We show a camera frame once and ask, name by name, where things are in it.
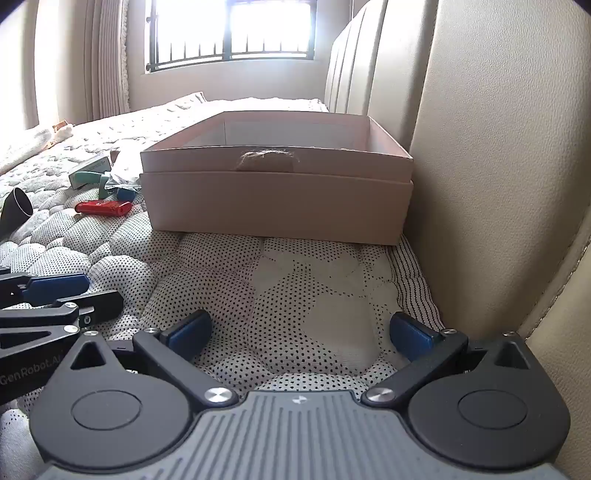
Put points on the teal green clip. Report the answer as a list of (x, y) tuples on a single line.
[(104, 183)]

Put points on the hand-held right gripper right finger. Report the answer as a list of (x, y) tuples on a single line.
[(411, 339)]

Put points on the beige curtain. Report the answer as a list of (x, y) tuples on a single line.
[(92, 55)]

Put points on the cream fluffy towel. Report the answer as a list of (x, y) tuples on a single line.
[(34, 137)]

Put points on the clear plastic bag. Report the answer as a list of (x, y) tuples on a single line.
[(123, 173)]

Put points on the black cone cup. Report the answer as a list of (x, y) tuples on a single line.
[(14, 207)]

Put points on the barred window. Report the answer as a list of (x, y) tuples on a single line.
[(231, 32)]

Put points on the quilted grey mattress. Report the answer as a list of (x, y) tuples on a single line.
[(300, 281)]

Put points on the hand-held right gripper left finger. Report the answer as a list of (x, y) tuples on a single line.
[(187, 333)]

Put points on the white and green small box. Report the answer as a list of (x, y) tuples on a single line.
[(87, 170)]

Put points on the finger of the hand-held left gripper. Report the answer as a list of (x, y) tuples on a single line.
[(55, 285), (99, 304)]

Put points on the pink cardboard box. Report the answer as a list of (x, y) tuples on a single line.
[(277, 207)]

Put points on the orange cloth piece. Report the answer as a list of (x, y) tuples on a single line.
[(60, 125)]

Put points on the beige padded headboard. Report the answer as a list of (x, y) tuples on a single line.
[(485, 161)]

